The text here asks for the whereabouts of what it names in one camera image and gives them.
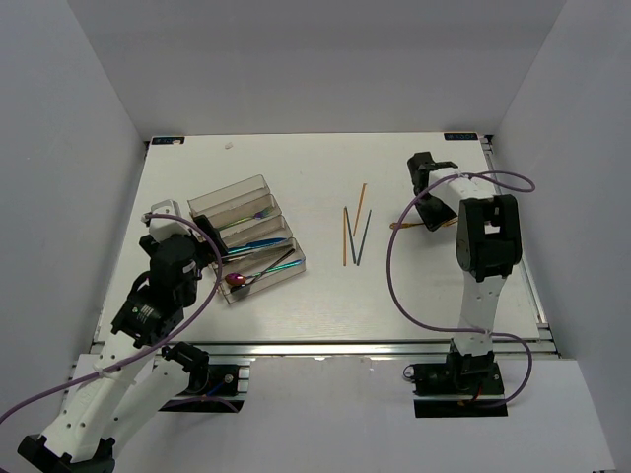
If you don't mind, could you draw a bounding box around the iridescent rainbow spoon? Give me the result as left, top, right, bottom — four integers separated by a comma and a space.
224, 259, 304, 288

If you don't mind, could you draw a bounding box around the clear smoked utensil organizer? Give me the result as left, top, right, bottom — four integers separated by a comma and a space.
188, 174, 307, 304

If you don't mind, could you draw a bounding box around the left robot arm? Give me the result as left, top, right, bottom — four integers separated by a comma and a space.
18, 200, 228, 472

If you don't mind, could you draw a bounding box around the blue serrated knife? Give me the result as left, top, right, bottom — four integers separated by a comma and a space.
228, 237, 285, 254

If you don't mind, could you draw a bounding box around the aluminium table frame rail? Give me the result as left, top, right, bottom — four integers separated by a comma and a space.
91, 133, 563, 361

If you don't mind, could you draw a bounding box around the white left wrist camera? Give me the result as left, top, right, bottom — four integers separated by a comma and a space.
142, 199, 188, 243

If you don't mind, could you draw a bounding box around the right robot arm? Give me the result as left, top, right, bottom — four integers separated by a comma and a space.
407, 152, 523, 394

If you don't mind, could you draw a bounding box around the black knife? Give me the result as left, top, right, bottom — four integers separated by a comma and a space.
222, 246, 271, 262

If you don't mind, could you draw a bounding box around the orange chopstick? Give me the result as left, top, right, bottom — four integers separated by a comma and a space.
352, 182, 368, 237
342, 207, 347, 267

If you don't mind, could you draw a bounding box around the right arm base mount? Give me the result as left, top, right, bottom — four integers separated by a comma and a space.
402, 363, 508, 419

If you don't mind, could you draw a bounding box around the grey-blue chopstick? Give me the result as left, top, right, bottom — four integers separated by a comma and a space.
356, 209, 373, 266
343, 206, 357, 264

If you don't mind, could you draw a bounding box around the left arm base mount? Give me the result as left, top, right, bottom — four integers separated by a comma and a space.
160, 342, 250, 414

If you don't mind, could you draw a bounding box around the gold fork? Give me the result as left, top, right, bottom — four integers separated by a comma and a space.
389, 219, 457, 230

